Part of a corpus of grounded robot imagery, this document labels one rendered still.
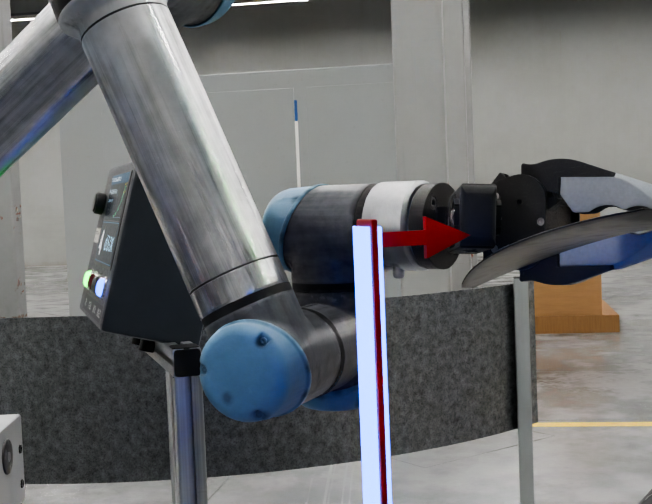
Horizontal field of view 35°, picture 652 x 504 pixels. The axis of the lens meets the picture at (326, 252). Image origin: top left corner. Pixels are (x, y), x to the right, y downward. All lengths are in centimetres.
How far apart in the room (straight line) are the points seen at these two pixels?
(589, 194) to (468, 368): 201
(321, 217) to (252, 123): 602
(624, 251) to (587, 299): 808
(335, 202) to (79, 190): 640
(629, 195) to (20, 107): 58
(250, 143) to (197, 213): 610
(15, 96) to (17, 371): 159
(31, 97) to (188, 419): 36
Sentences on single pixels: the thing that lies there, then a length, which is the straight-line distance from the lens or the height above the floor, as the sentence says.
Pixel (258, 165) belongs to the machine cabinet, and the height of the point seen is 143.
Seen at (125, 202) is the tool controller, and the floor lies 121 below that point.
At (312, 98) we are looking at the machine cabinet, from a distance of 681.
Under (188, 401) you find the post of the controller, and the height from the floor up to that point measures 100.
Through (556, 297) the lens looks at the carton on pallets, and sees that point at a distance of 883.
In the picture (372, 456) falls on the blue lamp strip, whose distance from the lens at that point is 59.
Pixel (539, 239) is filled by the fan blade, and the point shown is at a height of 118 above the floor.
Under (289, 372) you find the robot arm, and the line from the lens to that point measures 75.
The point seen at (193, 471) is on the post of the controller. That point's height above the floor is 92.
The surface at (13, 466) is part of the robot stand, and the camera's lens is 110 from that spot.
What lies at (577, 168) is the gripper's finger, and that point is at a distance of 78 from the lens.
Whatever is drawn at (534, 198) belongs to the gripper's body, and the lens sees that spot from 78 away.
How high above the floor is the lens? 120
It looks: 3 degrees down
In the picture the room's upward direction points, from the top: 2 degrees counter-clockwise
